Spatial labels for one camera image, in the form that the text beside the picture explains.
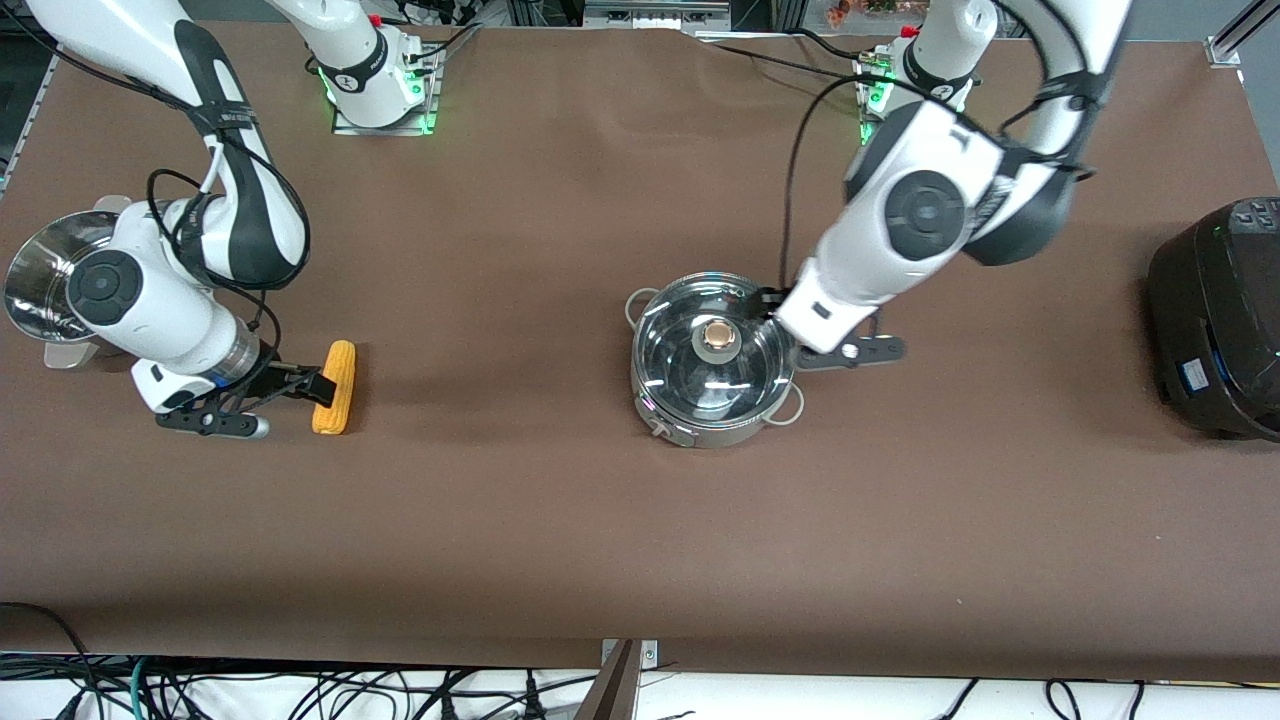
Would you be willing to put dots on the yellow corn cob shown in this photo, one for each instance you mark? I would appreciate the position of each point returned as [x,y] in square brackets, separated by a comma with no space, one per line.
[340,415]

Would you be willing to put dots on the grey metal pole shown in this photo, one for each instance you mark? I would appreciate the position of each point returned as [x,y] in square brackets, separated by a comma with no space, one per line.
[612,695]

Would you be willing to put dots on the brown table cover sheet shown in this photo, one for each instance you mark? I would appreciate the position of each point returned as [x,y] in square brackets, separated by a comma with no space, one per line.
[560,200]

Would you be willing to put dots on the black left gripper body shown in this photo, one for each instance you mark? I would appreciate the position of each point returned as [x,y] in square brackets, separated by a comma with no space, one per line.
[771,300]

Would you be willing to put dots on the aluminium frame profile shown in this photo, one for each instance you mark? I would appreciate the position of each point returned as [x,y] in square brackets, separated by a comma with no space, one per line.
[1225,50]

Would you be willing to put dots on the round glass pot lid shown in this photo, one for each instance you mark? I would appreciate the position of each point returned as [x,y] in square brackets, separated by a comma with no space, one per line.
[680,370]

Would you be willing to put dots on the black rice cooker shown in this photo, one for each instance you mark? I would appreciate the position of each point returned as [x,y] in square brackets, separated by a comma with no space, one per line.
[1220,340]

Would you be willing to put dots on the silver metal clamp bracket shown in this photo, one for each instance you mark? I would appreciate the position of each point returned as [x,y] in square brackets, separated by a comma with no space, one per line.
[650,655]

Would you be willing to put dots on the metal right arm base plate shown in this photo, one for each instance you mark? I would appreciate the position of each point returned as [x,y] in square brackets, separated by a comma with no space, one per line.
[434,110]

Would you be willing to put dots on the grey metal frame box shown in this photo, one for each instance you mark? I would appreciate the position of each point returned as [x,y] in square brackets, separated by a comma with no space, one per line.
[650,15]

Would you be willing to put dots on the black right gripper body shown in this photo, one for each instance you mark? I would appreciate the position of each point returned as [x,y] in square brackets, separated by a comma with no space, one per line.
[270,377]

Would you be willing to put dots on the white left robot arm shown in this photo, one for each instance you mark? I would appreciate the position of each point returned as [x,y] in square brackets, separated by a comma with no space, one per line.
[920,215]

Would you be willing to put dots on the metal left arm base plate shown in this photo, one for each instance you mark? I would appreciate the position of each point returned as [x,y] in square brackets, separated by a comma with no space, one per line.
[868,135]

